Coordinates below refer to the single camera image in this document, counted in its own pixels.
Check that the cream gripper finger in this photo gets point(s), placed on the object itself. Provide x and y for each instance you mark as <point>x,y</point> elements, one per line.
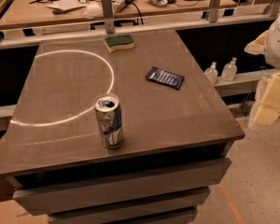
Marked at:
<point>257,46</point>

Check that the blue rxbar wrapper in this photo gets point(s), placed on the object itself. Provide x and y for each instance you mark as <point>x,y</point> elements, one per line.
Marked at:
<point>165,77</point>

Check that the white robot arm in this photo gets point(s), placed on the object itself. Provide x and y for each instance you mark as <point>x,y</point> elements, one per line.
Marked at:
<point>267,44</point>

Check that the clear sanitizer bottle right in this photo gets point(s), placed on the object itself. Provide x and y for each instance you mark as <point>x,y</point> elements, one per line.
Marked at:
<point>229,70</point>

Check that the clear sanitizer bottle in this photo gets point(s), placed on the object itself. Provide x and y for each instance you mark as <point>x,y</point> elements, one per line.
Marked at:
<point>229,70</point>
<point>212,73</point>

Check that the clear sanitizer bottle left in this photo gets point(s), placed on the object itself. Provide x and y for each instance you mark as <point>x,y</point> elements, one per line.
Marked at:
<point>212,73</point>

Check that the green yellow sponge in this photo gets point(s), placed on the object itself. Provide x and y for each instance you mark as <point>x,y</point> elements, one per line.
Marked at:
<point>119,42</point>

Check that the silver blue drink can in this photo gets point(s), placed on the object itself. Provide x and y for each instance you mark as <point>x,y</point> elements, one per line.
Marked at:
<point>108,114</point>

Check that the white paper sheet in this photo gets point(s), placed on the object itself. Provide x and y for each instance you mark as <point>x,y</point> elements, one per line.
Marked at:
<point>66,4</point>

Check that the grey drawer cabinet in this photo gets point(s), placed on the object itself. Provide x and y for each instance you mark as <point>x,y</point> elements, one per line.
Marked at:
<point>153,189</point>

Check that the metal upright bracket right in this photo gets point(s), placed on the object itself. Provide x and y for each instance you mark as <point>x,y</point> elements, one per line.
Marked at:
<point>212,13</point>

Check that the metal upright bracket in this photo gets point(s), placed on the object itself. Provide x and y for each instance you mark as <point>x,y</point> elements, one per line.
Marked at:
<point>108,16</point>
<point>212,13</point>

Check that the metal upright bracket centre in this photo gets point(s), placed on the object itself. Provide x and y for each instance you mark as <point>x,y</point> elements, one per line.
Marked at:
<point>108,16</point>

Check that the metal rail frame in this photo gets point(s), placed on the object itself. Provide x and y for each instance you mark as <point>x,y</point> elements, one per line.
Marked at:
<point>15,38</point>

